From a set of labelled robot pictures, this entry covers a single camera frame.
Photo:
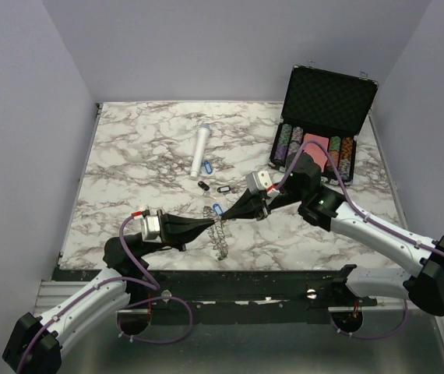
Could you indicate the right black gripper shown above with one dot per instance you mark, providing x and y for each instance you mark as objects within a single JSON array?
[{"x": 248, "y": 206}]

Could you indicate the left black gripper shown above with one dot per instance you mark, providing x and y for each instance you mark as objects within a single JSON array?
[{"x": 176, "y": 230}]

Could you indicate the large metal keyring disc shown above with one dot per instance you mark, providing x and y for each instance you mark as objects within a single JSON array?
[{"x": 216, "y": 233}]

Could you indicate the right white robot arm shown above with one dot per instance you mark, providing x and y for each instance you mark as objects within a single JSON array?
[{"x": 419, "y": 277}]

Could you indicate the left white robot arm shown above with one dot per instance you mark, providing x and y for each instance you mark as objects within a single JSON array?
[{"x": 37, "y": 344}]

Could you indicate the black key tag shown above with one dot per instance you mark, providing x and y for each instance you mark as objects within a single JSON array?
[{"x": 224, "y": 189}]

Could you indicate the blue key tag near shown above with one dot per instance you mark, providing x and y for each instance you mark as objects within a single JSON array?
[{"x": 217, "y": 209}]

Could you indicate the blue key tag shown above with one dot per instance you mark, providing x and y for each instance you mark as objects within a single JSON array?
[
  {"x": 217, "y": 209},
  {"x": 208, "y": 168}
]

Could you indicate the black key fob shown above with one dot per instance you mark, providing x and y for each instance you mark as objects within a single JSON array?
[{"x": 203, "y": 186}]

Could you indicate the blue key tag far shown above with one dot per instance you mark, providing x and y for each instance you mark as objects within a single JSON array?
[{"x": 208, "y": 168}]

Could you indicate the pink playing card deck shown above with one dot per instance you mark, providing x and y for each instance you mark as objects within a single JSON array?
[{"x": 314, "y": 151}]

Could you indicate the white microphone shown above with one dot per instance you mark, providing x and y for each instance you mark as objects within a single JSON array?
[{"x": 202, "y": 136}]

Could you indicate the black poker chip case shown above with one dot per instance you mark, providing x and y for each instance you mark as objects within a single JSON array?
[{"x": 328, "y": 104}]

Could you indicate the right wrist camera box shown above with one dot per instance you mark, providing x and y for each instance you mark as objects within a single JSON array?
[{"x": 260, "y": 181}]

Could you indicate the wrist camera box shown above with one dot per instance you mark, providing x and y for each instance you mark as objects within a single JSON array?
[
  {"x": 150, "y": 226},
  {"x": 260, "y": 181}
]

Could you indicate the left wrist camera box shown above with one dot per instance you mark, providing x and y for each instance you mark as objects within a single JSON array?
[{"x": 150, "y": 226}]

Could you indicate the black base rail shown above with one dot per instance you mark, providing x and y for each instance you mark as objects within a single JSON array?
[{"x": 239, "y": 297}]

